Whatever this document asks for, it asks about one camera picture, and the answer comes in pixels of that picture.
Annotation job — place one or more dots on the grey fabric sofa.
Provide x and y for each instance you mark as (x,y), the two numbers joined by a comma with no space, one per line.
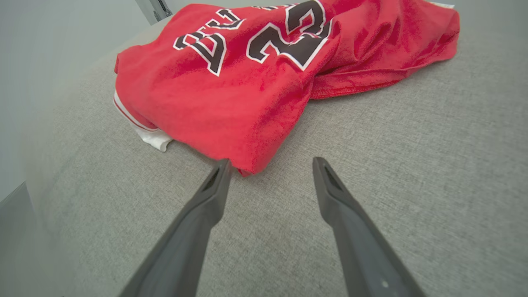
(412,165)

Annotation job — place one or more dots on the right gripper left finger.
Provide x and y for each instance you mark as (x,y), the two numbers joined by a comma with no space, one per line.
(181,255)

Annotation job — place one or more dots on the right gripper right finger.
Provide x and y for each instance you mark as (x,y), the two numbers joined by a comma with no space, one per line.
(363,255)

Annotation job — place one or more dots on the red basketball shorts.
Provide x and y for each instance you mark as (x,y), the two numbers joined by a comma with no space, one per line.
(214,107)

